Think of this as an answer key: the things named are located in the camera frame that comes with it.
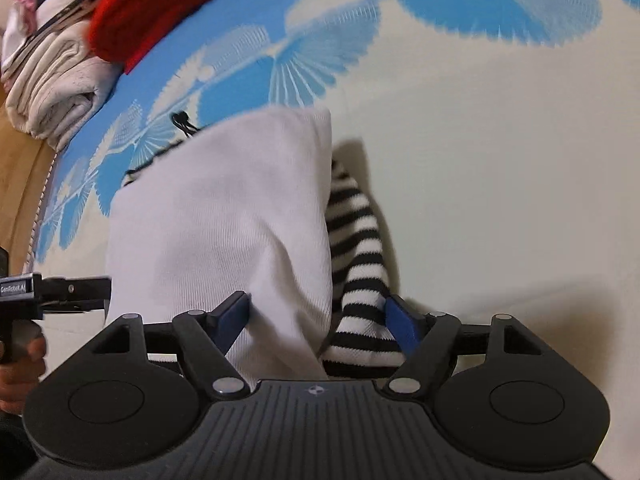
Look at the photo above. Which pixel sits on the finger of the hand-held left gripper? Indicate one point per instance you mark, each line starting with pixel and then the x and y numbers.
pixel 75 289

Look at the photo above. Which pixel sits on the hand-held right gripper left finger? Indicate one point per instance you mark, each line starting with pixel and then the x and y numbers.
pixel 233 319

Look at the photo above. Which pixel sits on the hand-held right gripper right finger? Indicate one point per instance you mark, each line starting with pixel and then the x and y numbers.
pixel 403 324

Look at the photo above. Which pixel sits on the black white striped hoodie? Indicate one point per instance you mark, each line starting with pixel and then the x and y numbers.
pixel 230 230

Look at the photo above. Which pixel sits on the folded clothes stack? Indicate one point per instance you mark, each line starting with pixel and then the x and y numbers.
pixel 75 0

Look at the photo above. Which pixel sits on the person's left hand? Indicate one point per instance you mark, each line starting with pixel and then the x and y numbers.
pixel 22 360

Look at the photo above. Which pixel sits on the blue printed bedsheet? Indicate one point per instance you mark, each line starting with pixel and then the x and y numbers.
pixel 500 160

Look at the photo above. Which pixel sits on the white folded blanket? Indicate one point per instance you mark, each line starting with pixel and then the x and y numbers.
pixel 55 90

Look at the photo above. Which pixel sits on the pink cloth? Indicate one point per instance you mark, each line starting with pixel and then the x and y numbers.
pixel 22 10

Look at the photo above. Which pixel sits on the red folded blanket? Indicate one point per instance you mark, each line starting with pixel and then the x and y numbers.
pixel 150 5

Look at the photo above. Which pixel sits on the wooden bed frame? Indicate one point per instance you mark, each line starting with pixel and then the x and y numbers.
pixel 20 185

